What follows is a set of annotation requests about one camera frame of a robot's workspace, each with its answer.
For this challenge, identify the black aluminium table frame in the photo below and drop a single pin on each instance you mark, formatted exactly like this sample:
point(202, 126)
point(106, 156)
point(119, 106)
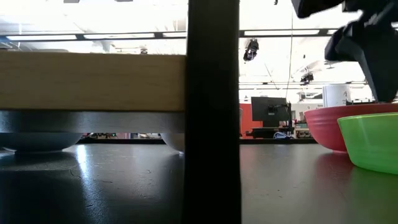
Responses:
point(124, 141)

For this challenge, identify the black hanging spotlight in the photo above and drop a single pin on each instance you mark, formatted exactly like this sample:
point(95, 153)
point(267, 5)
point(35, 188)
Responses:
point(307, 78)
point(251, 49)

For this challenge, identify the long white light strip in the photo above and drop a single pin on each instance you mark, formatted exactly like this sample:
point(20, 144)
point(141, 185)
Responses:
point(118, 35)

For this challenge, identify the green bowl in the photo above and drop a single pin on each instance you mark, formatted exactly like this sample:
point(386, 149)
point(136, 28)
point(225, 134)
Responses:
point(373, 143)

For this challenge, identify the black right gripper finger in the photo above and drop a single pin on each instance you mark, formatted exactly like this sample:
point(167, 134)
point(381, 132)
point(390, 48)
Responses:
point(385, 81)

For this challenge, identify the orange partition wall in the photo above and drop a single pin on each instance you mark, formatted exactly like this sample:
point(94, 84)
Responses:
point(247, 119)

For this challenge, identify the black table mat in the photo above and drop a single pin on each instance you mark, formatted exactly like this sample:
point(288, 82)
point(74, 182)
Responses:
point(295, 186)

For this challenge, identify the black computer monitor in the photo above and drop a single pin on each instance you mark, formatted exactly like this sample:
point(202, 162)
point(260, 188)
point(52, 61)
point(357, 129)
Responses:
point(269, 109)

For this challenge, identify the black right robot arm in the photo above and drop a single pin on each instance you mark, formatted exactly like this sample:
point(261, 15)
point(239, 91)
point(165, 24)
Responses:
point(311, 7)

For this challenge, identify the wooden board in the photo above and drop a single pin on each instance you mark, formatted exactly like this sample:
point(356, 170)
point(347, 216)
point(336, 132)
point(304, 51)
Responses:
point(93, 81)

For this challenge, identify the white round column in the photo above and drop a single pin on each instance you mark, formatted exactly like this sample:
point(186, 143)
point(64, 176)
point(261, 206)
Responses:
point(336, 96)

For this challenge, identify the red bowl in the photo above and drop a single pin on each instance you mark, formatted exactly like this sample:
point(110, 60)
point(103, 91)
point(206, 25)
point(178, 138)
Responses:
point(323, 127)

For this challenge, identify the grey bowl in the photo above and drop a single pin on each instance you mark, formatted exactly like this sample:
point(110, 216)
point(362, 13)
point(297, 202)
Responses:
point(37, 140)

